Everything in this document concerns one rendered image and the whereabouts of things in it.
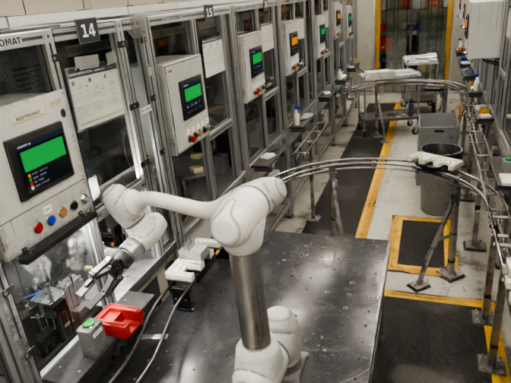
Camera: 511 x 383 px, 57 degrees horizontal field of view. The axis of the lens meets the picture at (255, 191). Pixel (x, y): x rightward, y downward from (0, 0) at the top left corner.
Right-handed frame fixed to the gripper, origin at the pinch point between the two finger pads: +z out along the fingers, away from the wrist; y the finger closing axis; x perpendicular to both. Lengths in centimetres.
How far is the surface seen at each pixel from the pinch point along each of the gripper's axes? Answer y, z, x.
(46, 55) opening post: 68, -44, -29
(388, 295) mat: -164, -149, 66
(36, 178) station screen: 43.3, -12.4, -13.9
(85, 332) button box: -5.8, 9.7, 5.3
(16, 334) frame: 8.8, 24.2, -4.0
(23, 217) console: 35.5, -1.7, -12.5
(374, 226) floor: -207, -239, 21
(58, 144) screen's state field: 45, -27, -18
